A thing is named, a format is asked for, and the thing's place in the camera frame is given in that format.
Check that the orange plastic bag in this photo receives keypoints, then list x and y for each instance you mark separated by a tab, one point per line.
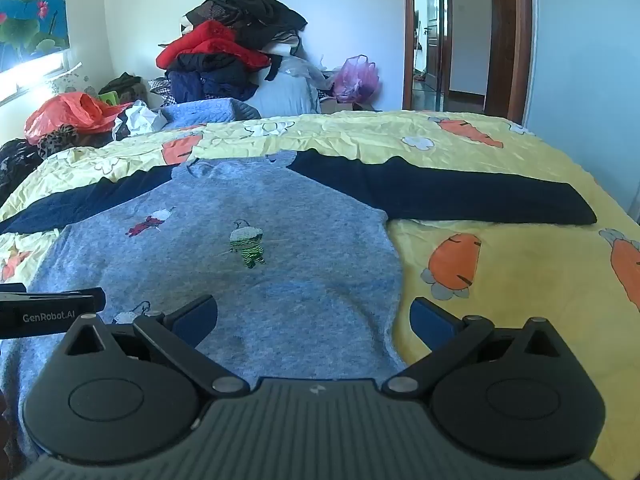
70	115

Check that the cardboard box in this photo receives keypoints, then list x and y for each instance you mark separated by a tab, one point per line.
345	106

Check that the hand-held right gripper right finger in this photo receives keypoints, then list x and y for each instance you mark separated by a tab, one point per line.
431	322

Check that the yellow carrot print bedsheet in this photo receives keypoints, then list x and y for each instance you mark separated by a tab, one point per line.
530	275

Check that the red jacket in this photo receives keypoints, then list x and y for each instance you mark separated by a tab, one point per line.
210	45

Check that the pink plastic bag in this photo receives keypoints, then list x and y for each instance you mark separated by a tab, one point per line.
356	80

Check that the white crumpled plastic bag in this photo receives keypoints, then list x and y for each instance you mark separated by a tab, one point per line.
142	120

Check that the pale blue bed cover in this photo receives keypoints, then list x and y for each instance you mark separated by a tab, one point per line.
285	92

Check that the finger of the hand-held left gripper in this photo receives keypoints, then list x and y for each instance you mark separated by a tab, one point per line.
99	300

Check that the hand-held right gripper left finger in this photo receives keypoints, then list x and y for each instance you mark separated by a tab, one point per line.
196	321

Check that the bright window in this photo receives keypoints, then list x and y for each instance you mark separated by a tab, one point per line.
35	70

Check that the black garment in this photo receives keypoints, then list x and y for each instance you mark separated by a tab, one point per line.
245	7

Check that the dark olive bag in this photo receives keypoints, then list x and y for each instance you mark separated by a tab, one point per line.
125	85

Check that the navy jacket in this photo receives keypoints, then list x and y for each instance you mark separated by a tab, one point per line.
210	82

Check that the leopard print cloth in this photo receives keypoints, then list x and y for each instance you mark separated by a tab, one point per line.
57	141

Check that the green plastic item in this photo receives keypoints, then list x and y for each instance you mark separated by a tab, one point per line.
108	97

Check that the lotus wall poster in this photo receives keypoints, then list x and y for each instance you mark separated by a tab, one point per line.
30	10

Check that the blue quilted blanket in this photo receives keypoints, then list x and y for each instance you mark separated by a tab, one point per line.
210	110

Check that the grey sweater with navy sleeves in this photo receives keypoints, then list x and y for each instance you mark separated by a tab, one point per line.
280	280

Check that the checked cloth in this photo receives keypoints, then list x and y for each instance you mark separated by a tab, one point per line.
160	87

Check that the brown wooden door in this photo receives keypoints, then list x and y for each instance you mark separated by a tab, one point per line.
507	40

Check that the wooden door frame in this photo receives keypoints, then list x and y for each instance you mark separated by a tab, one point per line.
409	35

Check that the white garment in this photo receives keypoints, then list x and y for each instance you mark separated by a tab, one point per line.
280	49

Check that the black floral cloth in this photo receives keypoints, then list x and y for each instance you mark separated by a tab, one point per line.
17	165

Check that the clear plastic bag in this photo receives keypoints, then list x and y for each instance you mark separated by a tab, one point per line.
305	70

